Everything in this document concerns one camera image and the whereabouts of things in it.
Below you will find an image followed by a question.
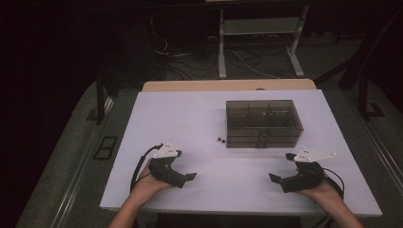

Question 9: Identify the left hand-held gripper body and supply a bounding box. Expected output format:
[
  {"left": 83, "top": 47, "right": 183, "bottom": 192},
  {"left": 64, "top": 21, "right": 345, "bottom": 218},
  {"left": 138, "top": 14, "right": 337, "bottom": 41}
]
[{"left": 147, "top": 142, "right": 187, "bottom": 189}]

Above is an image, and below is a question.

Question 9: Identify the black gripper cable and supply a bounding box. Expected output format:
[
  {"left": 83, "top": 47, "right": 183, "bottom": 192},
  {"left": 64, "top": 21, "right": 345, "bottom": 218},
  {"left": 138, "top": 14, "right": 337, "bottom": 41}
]
[
  {"left": 322, "top": 166, "right": 346, "bottom": 200},
  {"left": 129, "top": 143, "right": 163, "bottom": 194}
]

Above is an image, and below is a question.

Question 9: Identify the grey metal stand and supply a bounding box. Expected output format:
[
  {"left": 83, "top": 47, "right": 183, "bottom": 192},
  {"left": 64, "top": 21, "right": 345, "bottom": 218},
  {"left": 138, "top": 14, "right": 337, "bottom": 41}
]
[{"left": 218, "top": 4, "right": 310, "bottom": 80}]

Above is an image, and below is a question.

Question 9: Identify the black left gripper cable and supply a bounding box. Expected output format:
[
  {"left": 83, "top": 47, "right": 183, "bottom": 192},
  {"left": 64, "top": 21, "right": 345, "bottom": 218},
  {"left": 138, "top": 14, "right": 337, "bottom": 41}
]
[{"left": 129, "top": 143, "right": 163, "bottom": 194}]

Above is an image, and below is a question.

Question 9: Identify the deep smoky transparent drawer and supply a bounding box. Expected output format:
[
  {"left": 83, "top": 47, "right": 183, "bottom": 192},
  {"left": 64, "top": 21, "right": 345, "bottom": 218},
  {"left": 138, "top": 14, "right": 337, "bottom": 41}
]
[{"left": 226, "top": 108, "right": 304, "bottom": 139}]

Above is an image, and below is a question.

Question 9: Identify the person's left hand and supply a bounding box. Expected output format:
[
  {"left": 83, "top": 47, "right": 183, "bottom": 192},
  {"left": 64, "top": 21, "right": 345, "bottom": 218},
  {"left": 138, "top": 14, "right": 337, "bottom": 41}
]
[{"left": 132, "top": 160, "right": 175, "bottom": 203}]

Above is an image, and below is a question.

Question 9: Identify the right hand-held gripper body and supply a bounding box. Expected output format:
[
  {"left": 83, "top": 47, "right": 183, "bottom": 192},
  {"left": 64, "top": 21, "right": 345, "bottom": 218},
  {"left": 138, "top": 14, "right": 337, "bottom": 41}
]
[{"left": 279, "top": 146, "right": 337, "bottom": 194}]

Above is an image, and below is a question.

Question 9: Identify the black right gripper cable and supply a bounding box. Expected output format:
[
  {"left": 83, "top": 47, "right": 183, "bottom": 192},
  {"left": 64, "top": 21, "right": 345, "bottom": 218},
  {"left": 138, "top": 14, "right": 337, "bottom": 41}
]
[{"left": 322, "top": 166, "right": 346, "bottom": 200}]

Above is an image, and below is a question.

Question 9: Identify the person's right hand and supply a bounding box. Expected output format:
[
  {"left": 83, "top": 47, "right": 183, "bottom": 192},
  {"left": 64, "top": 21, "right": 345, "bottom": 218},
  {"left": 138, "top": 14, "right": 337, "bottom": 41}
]
[{"left": 296, "top": 170, "right": 345, "bottom": 210}]

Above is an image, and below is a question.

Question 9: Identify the large black stand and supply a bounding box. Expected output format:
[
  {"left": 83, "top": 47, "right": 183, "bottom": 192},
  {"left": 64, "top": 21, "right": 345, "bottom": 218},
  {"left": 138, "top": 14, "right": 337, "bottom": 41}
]
[{"left": 315, "top": 9, "right": 403, "bottom": 122}]

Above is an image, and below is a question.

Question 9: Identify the slim black stand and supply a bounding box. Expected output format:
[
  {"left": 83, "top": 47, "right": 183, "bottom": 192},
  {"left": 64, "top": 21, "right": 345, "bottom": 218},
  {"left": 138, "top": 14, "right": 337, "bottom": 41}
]
[{"left": 86, "top": 67, "right": 121, "bottom": 126}]

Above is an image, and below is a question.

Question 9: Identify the smoky transparent drawer box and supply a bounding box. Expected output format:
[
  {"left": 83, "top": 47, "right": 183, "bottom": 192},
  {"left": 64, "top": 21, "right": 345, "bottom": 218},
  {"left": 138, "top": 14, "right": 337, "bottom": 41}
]
[{"left": 225, "top": 99, "right": 304, "bottom": 149}]

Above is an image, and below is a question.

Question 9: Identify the tangle of floor cables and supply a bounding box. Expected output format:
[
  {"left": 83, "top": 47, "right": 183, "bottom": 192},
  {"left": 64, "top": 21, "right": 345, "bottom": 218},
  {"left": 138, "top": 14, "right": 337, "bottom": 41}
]
[{"left": 151, "top": 36, "right": 286, "bottom": 81}]

